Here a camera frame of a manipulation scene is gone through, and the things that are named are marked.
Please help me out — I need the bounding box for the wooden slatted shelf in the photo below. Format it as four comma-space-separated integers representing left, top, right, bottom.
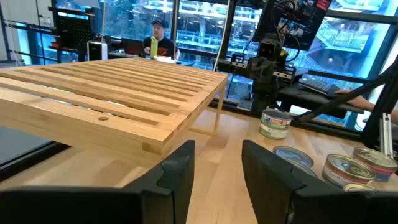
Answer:
0, 57, 230, 158

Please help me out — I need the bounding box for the person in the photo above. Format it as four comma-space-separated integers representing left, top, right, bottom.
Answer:
142, 19, 181, 60

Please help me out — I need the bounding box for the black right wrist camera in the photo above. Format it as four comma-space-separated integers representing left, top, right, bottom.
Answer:
257, 37, 284, 60

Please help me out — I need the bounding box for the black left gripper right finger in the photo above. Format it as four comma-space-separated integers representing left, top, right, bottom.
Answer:
241, 139, 398, 224

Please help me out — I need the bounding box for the blue label salmon can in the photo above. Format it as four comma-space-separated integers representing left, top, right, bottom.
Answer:
352, 146, 398, 183
322, 153, 376, 189

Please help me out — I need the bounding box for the large black monitor screen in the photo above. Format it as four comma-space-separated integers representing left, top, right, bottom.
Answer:
252, 0, 333, 52

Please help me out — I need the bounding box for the black desk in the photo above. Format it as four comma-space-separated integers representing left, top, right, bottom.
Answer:
277, 83, 365, 119

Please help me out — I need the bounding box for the person's forearm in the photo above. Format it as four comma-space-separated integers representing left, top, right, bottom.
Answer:
348, 94, 377, 113

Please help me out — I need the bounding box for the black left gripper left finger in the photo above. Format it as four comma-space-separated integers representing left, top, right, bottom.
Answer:
0, 139, 196, 224

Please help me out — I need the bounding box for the person's hand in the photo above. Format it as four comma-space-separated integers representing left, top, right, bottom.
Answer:
335, 88, 355, 98

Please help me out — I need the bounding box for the dark laptop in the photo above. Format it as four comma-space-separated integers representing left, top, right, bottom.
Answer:
120, 37, 146, 58

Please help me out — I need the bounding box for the white box device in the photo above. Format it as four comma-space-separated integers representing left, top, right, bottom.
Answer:
86, 40, 109, 62

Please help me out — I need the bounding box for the yellow green bottle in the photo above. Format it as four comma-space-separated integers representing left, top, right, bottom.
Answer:
150, 36, 159, 59

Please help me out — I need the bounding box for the black keyboard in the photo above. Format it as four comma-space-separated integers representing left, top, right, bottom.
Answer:
297, 77, 340, 97

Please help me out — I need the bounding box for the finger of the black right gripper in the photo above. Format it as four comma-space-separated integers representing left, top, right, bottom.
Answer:
231, 53, 247, 67
276, 65, 296, 86

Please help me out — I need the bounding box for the black pegboard rack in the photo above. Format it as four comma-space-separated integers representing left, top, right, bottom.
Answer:
48, 6, 96, 62

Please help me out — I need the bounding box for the green label tuna can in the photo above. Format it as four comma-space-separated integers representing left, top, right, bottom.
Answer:
260, 108, 292, 131
272, 145, 315, 169
287, 158, 318, 179
258, 123, 290, 141

